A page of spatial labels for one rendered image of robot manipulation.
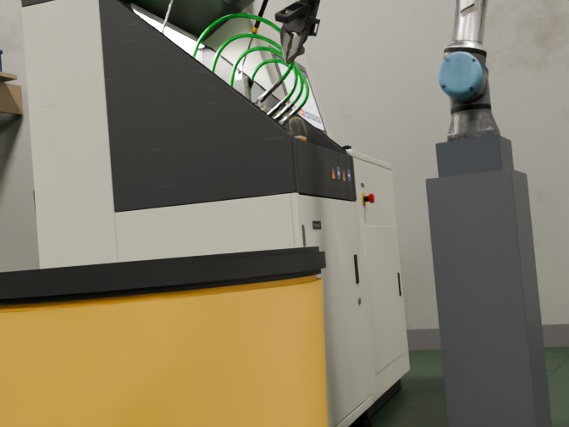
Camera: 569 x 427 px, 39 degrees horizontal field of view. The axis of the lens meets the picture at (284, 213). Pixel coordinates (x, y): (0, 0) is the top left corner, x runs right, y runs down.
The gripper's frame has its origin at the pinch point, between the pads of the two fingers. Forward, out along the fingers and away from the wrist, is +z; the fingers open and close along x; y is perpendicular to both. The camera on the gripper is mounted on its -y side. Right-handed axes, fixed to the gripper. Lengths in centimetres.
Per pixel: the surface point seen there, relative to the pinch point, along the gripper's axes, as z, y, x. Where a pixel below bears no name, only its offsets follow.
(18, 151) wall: 137, 197, 344
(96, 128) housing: 34, -31, 41
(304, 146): 22.0, -5.1, -16.3
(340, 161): 29.9, 33.9, -8.8
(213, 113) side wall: 19.1, -21.0, 6.4
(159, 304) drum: 11, -155, -94
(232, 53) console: 7, 44, 53
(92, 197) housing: 54, -33, 35
